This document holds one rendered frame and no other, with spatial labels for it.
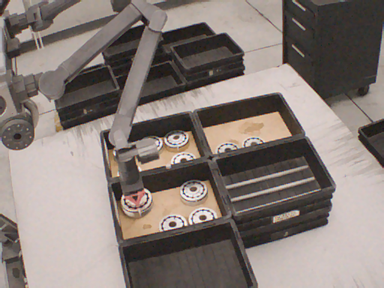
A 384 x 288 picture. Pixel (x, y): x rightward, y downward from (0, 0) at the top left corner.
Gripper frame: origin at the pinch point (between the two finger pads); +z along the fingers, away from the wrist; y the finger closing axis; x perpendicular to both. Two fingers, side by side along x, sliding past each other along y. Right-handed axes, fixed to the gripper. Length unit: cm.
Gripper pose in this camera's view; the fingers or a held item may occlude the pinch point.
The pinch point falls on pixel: (135, 196)
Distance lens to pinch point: 159.4
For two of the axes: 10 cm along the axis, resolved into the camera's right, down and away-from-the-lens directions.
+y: -2.5, -6.6, 7.1
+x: -9.7, 2.3, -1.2
